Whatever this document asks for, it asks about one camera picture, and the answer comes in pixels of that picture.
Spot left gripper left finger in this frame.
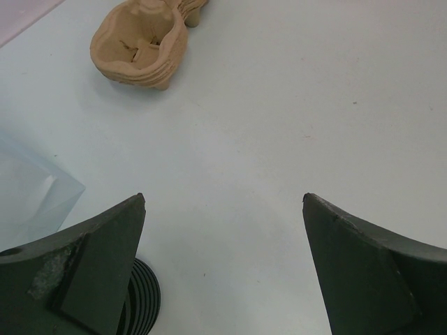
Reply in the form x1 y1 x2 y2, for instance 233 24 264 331
1 193 145 334

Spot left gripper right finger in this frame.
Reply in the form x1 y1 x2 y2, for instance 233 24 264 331
302 193 446 334

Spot light blue paper bag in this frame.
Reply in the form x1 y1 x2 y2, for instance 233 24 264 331
0 131 85 251

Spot stack of black lids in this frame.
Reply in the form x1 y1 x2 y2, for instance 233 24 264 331
117 258 161 335

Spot stacked brown pulp carriers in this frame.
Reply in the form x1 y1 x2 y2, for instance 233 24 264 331
90 1 207 91

